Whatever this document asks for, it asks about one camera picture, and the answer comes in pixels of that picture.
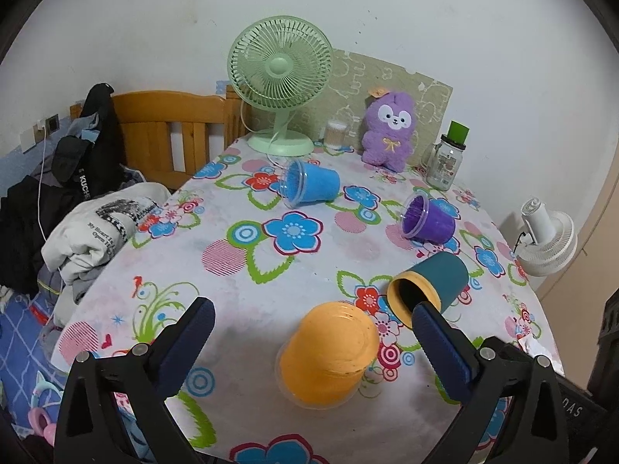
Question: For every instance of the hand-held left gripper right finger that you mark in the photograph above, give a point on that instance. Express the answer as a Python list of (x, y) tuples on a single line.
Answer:
[(442, 348)]

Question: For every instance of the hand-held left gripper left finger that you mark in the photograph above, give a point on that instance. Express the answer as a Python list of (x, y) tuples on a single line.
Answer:
[(186, 348)]

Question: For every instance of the teal cup with yellow rim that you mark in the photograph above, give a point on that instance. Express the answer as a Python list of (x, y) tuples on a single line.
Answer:
[(445, 273)]

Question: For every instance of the orange plastic cup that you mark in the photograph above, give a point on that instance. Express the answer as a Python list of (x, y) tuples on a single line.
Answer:
[(329, 348)]

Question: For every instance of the purple plastic cup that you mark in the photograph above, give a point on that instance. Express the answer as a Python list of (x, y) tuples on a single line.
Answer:
[(435, 225)]

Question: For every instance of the blue plastic cup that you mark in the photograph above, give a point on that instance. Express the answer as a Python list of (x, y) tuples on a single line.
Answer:
[(317, 183)]

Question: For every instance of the white tissue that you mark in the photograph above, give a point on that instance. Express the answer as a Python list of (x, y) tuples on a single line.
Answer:
[(537, 349)]

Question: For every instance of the floral tablecloth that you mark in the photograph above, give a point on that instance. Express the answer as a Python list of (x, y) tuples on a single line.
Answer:
[(290, 275)]

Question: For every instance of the white printed shirt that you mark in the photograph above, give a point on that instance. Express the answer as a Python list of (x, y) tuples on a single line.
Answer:
[(96, 237)]

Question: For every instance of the white small fan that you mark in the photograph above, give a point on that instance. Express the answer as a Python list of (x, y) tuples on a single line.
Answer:
[(551, 246)]

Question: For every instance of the pink headphones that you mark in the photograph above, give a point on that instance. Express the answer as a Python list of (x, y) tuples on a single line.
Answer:
[(41, 413)]

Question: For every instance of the blue checked bed sheet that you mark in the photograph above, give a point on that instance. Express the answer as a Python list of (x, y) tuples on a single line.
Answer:
[(19, 348)]

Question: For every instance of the glass jar with green lid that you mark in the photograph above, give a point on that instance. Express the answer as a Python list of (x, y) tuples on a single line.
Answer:
[(445, 164)]

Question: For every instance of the dark clothes pile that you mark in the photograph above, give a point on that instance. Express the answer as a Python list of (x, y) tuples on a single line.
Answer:
[(24, 232)]

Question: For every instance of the purple plush toy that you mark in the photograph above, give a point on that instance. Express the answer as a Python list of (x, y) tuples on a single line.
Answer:
[(389, 140)]

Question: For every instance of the clear cotton swab container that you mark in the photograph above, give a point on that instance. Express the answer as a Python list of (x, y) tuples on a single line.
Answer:
[(336, 135)]

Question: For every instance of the black jacket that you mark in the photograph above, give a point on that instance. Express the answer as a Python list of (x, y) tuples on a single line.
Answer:
[(96, 125)]

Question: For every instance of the wooden bed headboard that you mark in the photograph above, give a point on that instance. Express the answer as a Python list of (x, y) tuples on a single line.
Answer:
[(159, 106)]

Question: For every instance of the beige patterned board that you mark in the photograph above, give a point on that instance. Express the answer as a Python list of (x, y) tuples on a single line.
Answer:
[(353, 72)]

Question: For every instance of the green desk fan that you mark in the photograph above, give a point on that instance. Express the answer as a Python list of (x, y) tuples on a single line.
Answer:
[(278, 65)]

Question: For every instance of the wall socket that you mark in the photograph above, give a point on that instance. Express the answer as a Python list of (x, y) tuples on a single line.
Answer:
[(52, 123)]

